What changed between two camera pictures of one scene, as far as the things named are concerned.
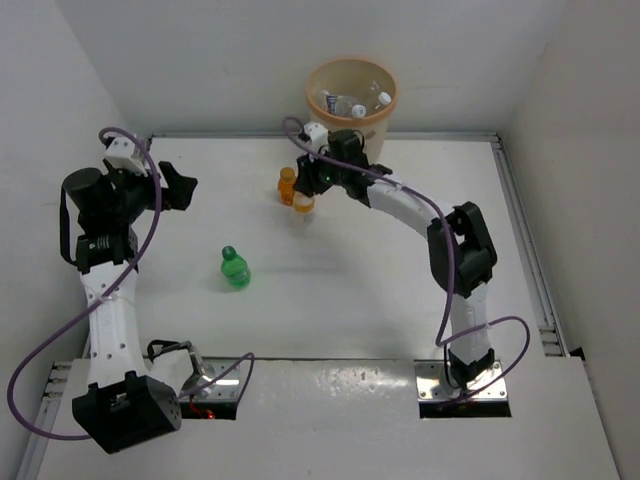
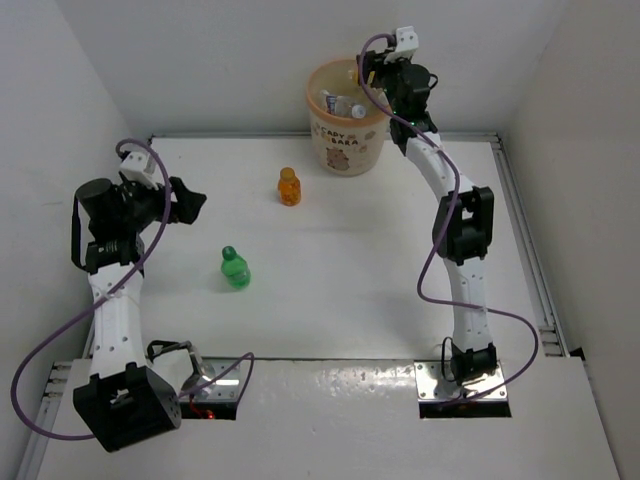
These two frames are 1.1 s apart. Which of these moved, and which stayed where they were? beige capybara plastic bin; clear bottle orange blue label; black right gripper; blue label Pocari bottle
Moved: black right gripper
Stayed: blue label Pocari bottle; beige capybara plastic bin; clear bottle orange blue label
